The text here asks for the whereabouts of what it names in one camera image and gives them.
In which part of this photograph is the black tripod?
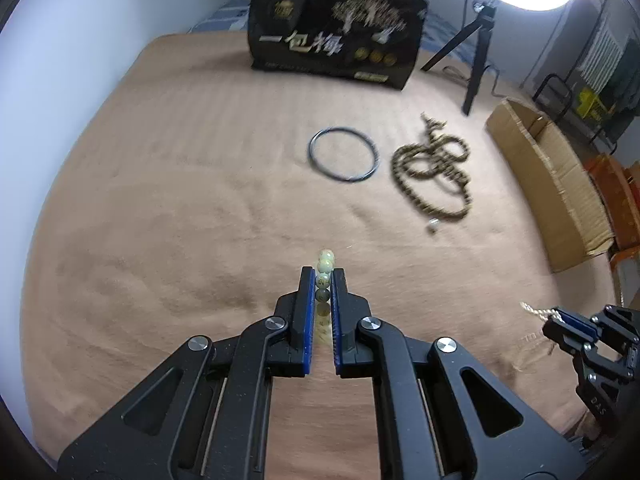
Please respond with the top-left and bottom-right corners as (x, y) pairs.
(420, 2), (499, 115)

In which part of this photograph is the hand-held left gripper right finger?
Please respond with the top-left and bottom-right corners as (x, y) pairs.
(330, 268), (589, 480)

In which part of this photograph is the black printed bag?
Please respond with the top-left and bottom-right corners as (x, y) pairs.
(247, 0), (430, 92)

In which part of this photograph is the black cable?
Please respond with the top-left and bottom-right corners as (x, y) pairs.
(443, 59), (507, 99)

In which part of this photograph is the long brown bead necklace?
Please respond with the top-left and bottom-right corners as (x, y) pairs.
(390, 112), (474, 235)

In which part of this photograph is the pale green bead bracelet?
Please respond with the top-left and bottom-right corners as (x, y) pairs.
(314, 248), (337, 347)

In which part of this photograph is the beige braided cord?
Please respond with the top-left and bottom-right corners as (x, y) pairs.
(519, 301), (565, 322)

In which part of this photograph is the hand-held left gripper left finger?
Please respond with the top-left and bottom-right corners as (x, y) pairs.
(57, 266), (317, 480)

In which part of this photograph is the black ring bangle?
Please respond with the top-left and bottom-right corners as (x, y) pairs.
(307, 125), (381, 184)

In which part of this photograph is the orange plastic object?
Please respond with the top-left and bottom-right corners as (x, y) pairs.
(584, 153), (640, 312)

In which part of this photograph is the open cardboard box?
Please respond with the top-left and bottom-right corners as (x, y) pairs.
(485, 97), (616, 274)

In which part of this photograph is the white radiator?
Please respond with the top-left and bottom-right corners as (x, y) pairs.
(579, 19), (629, 82)

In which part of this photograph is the yellow green box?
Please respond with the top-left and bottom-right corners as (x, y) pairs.
(574, 87), (610, 122)

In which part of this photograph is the black metal chair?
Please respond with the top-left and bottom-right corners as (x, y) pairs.
(532, 73), (577, 122)

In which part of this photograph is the tan blanket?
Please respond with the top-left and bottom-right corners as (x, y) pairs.
(20, 33), (623, 480)

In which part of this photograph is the dark cloth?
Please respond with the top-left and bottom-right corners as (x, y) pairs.
(599, 34), (640, 147)

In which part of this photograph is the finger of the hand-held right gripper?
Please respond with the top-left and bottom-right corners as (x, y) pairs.
(542, 308), (632, 387)
(590, 304), (640, 347)

